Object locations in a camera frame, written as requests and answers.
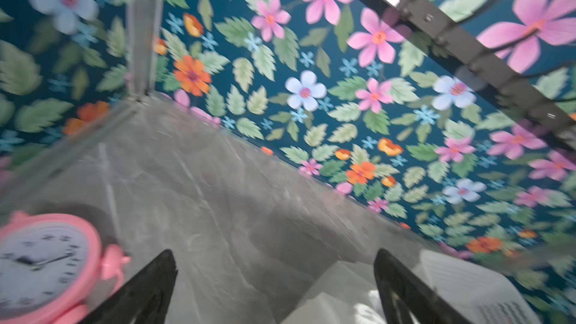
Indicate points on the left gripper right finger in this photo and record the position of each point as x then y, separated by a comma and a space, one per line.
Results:
405, 298

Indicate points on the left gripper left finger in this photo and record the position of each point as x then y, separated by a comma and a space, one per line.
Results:
144, 299

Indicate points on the white plastic bag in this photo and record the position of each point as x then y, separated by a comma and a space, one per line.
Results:
345, 293

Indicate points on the white perforated plastic basket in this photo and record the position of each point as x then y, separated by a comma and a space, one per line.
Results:
479, 294

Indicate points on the pink alarm clock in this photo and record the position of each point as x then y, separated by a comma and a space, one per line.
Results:
50, 263

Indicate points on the black hook rail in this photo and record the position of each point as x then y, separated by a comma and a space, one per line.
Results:
559, 128

